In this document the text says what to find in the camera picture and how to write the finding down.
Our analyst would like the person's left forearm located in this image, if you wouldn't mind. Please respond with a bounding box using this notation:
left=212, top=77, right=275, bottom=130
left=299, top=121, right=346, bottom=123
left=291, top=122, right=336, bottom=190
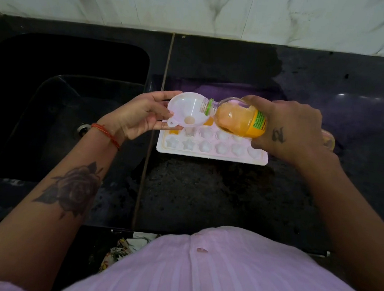
left=0, top=113, right=125, bottom=291

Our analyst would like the person's right forearm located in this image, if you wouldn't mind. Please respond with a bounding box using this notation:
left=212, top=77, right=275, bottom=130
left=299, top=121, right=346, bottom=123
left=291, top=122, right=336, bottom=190
left=283, top=151, right=384, bottom=291

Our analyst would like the white plastic funnel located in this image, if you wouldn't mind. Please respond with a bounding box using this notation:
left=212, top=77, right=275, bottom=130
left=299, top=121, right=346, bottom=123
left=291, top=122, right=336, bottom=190
left=161, top=89, right=213, bottom=132

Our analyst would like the red thread bracelet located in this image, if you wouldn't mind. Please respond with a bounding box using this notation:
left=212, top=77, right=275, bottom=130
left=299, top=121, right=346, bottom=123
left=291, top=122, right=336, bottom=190
left=88, top=123, right=123, bottom=151

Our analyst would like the metal sink drain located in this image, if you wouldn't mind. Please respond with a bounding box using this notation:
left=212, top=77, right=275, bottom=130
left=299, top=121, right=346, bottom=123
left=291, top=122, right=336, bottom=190
left=76, top=122, right=92, bottom=137

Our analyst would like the pale pink shirt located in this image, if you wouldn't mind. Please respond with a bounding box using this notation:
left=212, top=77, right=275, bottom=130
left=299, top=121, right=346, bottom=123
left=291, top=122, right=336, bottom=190
left=0, top=202, right=384, bottom=291

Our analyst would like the person's right hand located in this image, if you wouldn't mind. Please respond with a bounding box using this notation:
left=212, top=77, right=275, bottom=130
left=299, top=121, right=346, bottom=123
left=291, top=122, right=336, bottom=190
left=237, top=94, right=346, bottom=172

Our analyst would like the orange juice bottle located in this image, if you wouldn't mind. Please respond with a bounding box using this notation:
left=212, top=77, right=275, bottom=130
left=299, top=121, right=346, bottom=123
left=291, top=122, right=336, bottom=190
left=197, top=93, right=340, bottom=152

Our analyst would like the person's left hand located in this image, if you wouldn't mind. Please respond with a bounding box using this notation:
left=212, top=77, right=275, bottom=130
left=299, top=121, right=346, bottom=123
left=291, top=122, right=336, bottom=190
left=95, top=83, right=188, bottom=147

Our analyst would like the floral patterned cloth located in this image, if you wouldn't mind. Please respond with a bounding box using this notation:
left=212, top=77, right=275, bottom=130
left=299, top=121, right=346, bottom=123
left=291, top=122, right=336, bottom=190
left=98, top=232, right=159, bottom=279

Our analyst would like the black sink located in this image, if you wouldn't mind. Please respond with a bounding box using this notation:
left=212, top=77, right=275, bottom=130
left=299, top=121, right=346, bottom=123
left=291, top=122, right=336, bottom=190
left=0, top=29, right=154, bottom=193

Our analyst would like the white ice tray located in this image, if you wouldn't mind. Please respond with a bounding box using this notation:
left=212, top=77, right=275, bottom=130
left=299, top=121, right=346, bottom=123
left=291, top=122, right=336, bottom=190
left=155, top=111, right=273, bottom=167

